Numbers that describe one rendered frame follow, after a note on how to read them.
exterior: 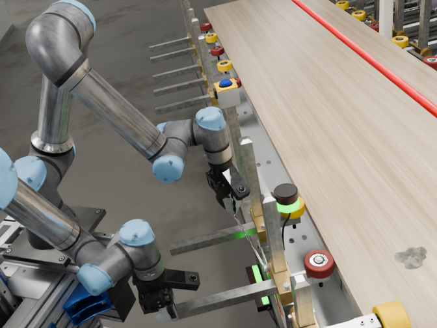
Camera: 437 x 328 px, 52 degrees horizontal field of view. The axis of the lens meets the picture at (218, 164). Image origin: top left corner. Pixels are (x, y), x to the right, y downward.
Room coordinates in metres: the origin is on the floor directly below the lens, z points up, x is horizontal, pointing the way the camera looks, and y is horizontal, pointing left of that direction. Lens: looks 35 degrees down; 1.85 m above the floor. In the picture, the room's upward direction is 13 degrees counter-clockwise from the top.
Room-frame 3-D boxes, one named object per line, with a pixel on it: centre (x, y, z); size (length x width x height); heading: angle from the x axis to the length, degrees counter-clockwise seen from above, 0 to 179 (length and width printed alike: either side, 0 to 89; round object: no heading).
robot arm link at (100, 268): (0.76, 0.32, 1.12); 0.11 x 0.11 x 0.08; 36
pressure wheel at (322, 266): (0.82, -0.21, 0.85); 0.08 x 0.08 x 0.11
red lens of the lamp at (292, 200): (0.85, -0.15, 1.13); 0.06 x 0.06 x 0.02
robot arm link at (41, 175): (1.04, 0.52, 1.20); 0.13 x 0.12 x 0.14; 168
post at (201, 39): (2.10, -0.06, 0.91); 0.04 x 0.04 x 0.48; 2
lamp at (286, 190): (0.85, -0.15, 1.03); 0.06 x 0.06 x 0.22; 2
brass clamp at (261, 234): (1.08, -0.09, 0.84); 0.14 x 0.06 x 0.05; 2
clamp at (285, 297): (0.83, -0.10, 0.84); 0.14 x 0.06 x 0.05; 2
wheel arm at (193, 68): (2.56, 0.05, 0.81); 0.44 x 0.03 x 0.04; 92
